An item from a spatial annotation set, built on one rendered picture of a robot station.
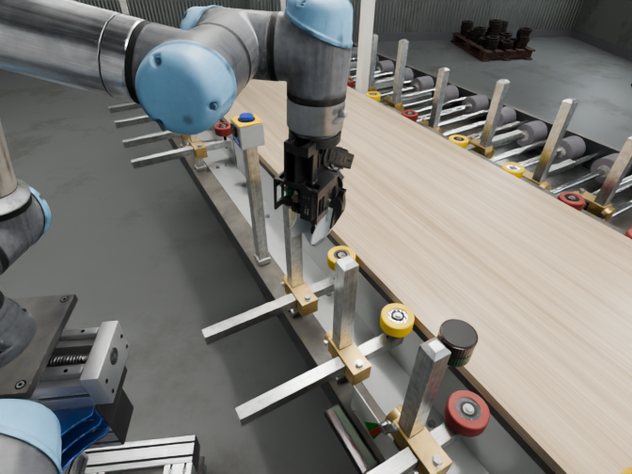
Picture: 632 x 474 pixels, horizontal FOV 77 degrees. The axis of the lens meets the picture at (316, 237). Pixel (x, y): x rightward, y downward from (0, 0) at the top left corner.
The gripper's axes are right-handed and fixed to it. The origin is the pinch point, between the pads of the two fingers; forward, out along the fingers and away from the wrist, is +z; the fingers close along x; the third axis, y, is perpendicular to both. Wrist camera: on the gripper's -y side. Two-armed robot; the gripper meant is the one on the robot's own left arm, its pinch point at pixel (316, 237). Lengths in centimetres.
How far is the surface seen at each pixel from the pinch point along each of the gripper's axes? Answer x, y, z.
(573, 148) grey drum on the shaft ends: 50, -153, 33
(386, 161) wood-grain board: -16, -90, 31
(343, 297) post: 3.7, -7.3, 19.8
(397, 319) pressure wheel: 14.0, -17.8, 31.5
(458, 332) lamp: 26.2, 0.0, 8.5
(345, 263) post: 2.9, -8.1, 11.2
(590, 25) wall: 80, -792, 74
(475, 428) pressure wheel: 35.4, 0.1, 31.0
